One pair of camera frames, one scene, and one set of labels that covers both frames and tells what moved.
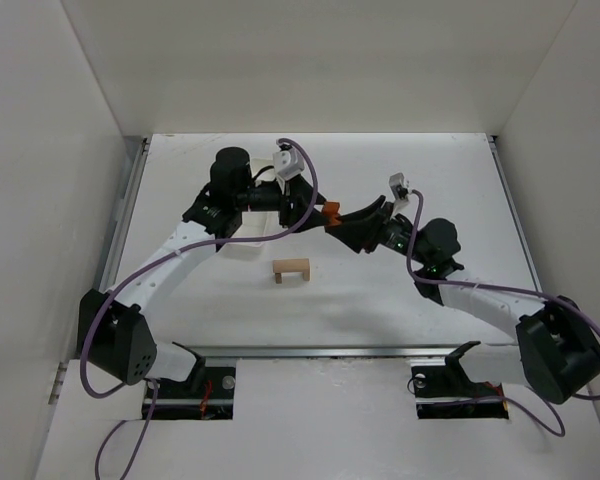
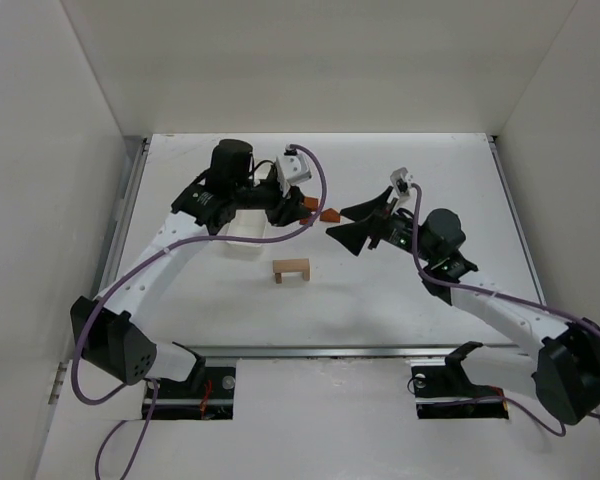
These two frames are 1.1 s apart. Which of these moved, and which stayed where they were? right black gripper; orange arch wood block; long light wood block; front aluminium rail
Moved: orange arch wood block
Stayed: right black gripper; front aluminium rail; long light wood block
